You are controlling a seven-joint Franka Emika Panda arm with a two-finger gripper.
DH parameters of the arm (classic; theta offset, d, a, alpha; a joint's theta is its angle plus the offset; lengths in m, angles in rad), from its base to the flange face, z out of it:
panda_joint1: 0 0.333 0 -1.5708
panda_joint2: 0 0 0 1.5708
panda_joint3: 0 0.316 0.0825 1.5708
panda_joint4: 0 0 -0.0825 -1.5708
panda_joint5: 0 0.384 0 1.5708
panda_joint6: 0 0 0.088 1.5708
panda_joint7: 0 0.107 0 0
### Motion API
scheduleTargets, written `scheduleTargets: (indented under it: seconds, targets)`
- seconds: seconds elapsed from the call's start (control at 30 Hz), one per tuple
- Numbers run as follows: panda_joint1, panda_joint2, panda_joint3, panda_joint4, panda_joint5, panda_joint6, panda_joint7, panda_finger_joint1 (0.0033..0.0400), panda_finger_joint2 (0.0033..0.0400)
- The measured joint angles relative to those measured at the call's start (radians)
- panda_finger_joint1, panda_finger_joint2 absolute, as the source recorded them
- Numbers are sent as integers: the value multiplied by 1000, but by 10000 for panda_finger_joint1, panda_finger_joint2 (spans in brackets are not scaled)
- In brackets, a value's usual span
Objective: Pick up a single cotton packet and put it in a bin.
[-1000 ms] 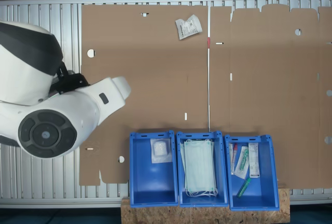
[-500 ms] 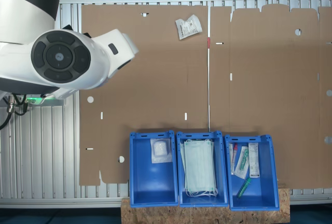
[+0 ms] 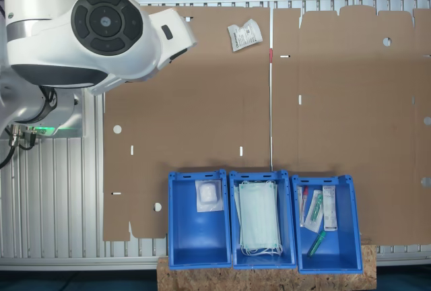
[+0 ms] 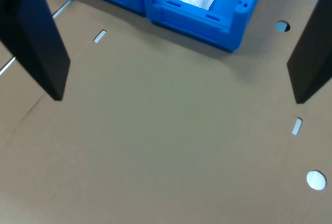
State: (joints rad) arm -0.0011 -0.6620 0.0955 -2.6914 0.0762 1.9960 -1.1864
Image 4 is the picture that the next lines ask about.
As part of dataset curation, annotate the blue bin holding cotton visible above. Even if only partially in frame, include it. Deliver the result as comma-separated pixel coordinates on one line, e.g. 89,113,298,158
140,0,270,53

